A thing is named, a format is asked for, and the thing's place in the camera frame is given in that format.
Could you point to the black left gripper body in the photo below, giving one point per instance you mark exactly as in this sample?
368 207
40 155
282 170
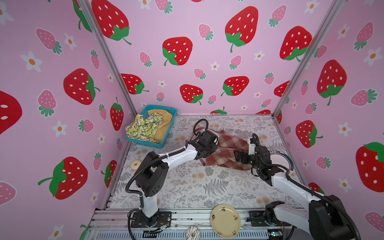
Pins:
210 150

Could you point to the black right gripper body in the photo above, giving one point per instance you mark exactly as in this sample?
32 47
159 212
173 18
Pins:
248 159

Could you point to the red plaid skirt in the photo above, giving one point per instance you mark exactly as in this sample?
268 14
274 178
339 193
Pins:
224 156

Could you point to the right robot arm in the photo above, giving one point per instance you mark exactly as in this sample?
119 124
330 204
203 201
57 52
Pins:
323 217

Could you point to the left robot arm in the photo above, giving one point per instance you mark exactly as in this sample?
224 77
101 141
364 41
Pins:
151 174

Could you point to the pink plate with teal rim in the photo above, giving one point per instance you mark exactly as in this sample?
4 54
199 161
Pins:
283 159

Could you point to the teal plastic basket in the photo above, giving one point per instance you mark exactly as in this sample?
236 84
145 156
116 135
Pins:
145 114

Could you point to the tan skirt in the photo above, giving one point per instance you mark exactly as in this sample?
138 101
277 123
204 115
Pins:
164 126

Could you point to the lemon print skirt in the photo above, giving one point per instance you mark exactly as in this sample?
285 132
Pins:
143 129

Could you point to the cream plate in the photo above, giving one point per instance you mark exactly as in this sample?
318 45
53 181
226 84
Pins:
225 221

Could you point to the plain glazed donut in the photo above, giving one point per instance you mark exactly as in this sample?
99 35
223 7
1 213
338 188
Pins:
135 165

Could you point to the chocolate drizzled donut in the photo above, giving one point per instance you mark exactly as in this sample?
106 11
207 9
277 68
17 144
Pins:
193 233

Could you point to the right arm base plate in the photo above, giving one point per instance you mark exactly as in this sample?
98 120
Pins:
259 219

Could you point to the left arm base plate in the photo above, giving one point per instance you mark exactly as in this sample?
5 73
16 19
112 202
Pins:
161 218

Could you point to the aluminium frame rail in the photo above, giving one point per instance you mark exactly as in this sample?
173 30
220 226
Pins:
113 225

